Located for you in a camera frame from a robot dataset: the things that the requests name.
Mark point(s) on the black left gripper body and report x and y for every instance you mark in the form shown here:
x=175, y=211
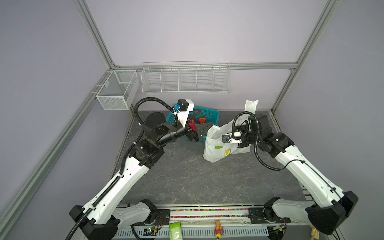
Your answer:
x=190, y=134

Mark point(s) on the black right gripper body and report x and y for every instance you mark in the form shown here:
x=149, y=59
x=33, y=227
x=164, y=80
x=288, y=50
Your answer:
x=247, y=139

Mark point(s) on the white plastic bag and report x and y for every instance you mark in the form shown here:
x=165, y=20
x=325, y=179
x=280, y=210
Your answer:
x=215, y=149

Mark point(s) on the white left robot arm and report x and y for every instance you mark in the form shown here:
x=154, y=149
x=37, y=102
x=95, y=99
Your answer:
x=99, y=218

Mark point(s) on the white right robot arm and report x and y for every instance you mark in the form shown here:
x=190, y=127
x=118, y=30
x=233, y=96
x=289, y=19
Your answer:
x=330, y=205

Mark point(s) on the red fake strawberry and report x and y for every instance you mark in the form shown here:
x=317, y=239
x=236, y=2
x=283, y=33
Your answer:
x=202, y=120

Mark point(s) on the green packet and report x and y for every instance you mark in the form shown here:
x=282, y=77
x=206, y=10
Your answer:
x=175, y=230

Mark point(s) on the small orange toy figure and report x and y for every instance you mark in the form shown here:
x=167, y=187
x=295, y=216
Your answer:
x=219, y=231

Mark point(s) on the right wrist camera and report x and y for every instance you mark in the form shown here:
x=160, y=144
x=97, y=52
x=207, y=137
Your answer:
x=228, y=139

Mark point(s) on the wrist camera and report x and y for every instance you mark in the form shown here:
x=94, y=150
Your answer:
x=182, y=109
x=228, y=139

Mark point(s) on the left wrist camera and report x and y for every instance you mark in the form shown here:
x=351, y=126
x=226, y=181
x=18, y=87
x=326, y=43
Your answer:
x=182, y=109

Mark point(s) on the white wire wall shelf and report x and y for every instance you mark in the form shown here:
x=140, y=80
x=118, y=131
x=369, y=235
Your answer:
x=186, y=77

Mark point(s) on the white wire mesh box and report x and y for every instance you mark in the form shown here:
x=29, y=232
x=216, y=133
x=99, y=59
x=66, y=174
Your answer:
x=119, y=90

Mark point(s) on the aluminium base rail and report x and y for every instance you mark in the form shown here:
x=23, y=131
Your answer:
x=198, y=223

